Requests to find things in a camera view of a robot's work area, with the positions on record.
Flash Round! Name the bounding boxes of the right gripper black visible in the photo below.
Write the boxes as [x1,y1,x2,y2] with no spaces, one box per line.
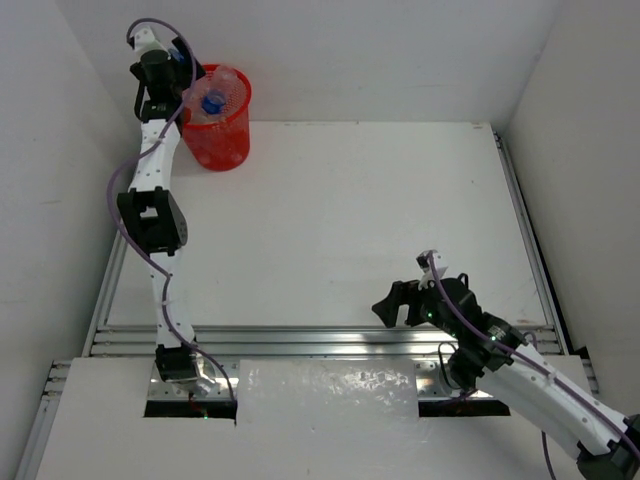
[371,272,460,339]

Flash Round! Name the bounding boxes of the blue label bottle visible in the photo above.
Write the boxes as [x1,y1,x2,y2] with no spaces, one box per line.
[201,65,237,116]
[182,71,213,125]

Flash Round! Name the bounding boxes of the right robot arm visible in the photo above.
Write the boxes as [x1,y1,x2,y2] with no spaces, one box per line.
[372,274,639,479]

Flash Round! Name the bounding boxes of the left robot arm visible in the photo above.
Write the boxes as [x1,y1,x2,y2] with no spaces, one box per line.
[116,25,202,386]

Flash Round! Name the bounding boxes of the red mesh waste bin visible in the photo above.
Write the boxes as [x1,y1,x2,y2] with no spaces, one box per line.
[182,64,252,172]

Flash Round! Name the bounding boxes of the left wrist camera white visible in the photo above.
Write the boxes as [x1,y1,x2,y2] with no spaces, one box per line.
[128,24,168,57]

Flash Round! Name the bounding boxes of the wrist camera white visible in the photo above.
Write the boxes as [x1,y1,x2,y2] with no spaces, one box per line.
[128,24,168,57]
[416,249,448,290]

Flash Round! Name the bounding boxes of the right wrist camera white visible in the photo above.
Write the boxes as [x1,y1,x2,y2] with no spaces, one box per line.
[416,249,448,290]

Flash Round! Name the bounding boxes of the right aluminium side rail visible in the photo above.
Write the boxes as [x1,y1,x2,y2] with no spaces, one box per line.
[493,130,569,355]

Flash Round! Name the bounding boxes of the aluminium side rail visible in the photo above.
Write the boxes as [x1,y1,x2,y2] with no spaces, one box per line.
[493,130,569,355]
[81,233,127,357]

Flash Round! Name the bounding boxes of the aluminium front rail frame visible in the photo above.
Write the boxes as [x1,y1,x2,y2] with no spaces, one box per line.
[43,325,565,401]

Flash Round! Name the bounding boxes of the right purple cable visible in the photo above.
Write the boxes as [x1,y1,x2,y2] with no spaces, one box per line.
[427,254,640,480]

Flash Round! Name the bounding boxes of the left aluminium side rail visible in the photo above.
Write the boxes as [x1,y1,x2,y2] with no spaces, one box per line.
[81,233,127,357]

